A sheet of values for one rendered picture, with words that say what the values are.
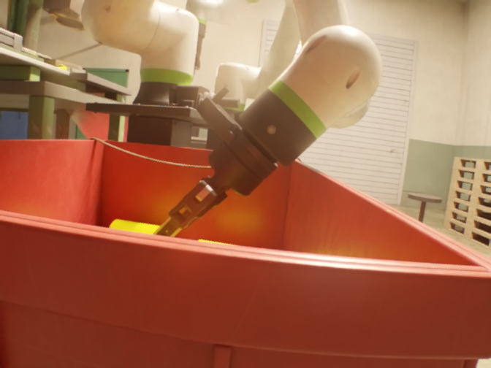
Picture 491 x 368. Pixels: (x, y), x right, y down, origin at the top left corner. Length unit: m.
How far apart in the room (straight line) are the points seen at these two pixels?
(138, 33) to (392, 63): 6.37
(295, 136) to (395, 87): 6.47
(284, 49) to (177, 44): 0.61
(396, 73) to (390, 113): 0.78
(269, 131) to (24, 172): 0.34
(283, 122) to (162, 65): 0.45
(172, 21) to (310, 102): 0.48
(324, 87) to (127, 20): 0.45
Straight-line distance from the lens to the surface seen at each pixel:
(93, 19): 0.74
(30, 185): 0.54
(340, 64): 0.40
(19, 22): 1.24
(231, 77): 1.31
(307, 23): 0.59
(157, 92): 0.79
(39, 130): 0.78
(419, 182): 7.07
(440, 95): 7.31
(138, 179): 0.71
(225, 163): 0.42
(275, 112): 0.40
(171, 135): 0.77
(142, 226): 0.64
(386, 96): 6.76
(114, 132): 1.14
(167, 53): 0.80
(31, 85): 0.80
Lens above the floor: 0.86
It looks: 7 degrees down
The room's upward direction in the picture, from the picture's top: 6 degrees clockwise
